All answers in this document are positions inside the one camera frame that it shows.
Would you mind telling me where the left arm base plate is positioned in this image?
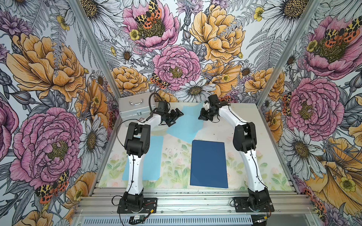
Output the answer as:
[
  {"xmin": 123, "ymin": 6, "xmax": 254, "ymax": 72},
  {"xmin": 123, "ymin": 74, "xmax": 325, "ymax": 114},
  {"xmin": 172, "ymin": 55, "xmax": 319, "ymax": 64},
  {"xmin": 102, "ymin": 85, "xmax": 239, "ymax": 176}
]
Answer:
[{"xmin": 117, "ymin": 197, "xmax": 158, "ymax": 214}]

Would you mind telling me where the aluminium rail base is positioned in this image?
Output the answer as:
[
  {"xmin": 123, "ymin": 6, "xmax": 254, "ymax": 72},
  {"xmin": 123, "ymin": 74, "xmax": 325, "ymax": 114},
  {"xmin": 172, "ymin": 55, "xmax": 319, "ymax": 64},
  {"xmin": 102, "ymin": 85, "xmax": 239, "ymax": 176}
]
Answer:
[{"xmin": 72, "ymin": 187, "xmax": 323, "ymax": 226}]

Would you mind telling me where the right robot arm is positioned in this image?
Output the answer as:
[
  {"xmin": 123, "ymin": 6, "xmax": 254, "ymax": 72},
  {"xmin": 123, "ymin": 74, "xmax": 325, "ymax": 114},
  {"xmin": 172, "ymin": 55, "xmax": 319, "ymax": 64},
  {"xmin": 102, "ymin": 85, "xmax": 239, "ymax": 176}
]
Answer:
[{"xmin": 199, "ymin": 94, "xmax": 274, "ymax": 216}]

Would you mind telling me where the black corrugated cable hose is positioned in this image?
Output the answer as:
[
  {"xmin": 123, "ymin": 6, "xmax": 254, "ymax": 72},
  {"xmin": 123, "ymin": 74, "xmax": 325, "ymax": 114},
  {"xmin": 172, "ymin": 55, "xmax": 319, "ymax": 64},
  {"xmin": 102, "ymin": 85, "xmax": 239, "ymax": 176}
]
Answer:
[{"xmin": 148, "ymin": 91, "xmax": 165, "ymax": 116}]

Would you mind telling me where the floral table mat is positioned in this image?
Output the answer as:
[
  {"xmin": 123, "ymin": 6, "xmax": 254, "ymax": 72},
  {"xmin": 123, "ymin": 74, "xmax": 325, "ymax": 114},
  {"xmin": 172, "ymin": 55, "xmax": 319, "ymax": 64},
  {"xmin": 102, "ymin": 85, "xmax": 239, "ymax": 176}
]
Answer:
[{"xmin": 98, "ymin": 135, "xmax": 292, "ymax": 191}]

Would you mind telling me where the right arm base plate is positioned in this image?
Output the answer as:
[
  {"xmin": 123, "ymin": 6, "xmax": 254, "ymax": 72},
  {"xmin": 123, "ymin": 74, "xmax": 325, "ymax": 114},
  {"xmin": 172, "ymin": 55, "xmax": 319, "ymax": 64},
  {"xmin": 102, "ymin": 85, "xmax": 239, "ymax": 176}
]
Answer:
[{"xmin": 231, "ymin": 197, "xmax": 275, "ymax": 213}]

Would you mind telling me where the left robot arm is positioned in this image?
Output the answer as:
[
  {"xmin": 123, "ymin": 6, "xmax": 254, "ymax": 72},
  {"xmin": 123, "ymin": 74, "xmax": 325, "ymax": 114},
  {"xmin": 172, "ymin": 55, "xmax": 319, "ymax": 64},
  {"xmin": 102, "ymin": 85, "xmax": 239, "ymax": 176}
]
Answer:
[{"xmin": 117, "ymin": 101, "xmax": 183, "ymax": 213}]

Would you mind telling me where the dark blue paper large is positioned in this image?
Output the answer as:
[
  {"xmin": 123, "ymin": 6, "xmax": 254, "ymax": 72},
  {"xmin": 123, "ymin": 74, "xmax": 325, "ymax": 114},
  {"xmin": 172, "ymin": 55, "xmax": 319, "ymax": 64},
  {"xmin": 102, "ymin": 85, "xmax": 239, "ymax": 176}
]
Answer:
[{"xmin": 190, "ymin": 140, "xmax": 228, "ymax": 188}]

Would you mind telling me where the light blue paper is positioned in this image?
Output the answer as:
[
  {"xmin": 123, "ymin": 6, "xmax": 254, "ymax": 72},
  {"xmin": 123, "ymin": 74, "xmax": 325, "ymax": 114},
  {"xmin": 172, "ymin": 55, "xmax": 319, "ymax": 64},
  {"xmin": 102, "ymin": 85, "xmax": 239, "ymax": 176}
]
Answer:
[
  {"xmin": 166, "ymin": 103, "xmax": 204, "ymax": 144},
  {"xmin": 122, "ymin": 135, "xmax": 165, "ymax": 182}
]

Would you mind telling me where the silver aluminium case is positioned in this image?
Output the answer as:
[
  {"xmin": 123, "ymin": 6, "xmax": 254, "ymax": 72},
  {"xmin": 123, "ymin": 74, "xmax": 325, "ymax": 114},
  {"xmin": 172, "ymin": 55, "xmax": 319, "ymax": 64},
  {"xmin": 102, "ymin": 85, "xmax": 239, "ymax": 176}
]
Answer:
[{"xmin": 118, "ymin": 93, "xmax": 161, "ymax": 126}]

